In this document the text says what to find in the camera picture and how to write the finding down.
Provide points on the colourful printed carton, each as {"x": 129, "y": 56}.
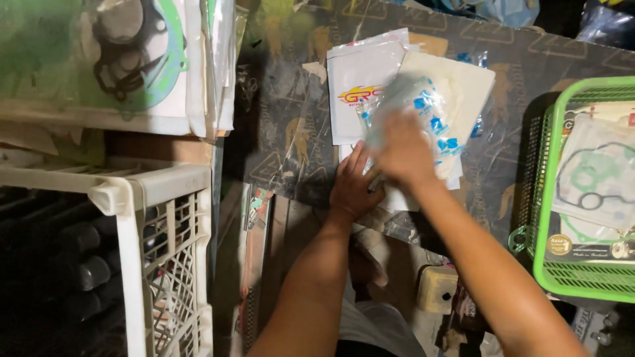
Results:
{"x": 253, "y": 258}

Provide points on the stack of gasket packets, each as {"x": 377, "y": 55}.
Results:
{"x": 114, "y": 64}

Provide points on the person's right hand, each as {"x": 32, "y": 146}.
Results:
{"x": 404, "y": 148}

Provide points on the blue plastic bag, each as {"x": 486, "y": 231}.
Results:
{"x": 496, "y": 10}

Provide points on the gasket set packet in basket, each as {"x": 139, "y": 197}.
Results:
{"x": 595, "y": 178}

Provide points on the dark printed plastic table cover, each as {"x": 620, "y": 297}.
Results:
{"x": 297, "y": 124}

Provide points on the clear plastic bag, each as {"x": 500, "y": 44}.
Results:
{"x": 605, "y": 25}

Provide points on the clear blue-printed plastic packet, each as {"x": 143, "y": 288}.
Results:
{"x": 411, "y": 114}

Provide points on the person's left hand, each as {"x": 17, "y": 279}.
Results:
{"x": 353, "y": 191}

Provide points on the person's left fingers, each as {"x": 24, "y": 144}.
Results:
{"x": 353, "y": 157}

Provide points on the white plastic crate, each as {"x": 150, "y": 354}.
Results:
{"x": 163, "y": 238}

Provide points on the person's grey shorts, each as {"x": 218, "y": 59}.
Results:
{"x": 379, "y": 327}

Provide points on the black rubber parts in crate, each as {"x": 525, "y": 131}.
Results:
{"x": 59, "y": 267}

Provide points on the green plastic basket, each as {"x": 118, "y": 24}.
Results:
{"x": 580, "y": 198}

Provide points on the white card with flame logo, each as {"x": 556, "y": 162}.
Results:
{"x": 359, "y": 89}

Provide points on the cream plastic box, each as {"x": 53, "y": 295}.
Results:
{"x": 436, "y": 290}

